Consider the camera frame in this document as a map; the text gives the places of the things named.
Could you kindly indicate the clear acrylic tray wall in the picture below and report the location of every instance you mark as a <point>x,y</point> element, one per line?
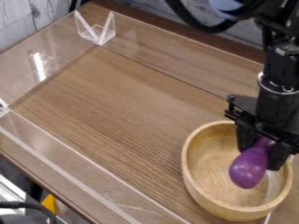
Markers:
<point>83,184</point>

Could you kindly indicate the brown wooden bowl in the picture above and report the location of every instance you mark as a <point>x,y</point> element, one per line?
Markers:
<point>209,152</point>

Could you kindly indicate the clear acrylic corner bracket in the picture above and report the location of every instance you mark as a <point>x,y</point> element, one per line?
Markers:
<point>99,34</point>

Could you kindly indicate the yellow black device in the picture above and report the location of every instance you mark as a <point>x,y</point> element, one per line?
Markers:
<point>46,200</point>

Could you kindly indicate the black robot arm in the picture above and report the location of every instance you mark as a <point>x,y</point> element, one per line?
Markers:
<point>277,17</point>

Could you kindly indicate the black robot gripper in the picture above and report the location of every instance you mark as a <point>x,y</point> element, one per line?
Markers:
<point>269,115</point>

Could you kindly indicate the purple toy eggplant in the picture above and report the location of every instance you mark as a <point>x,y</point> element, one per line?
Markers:
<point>249,167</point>

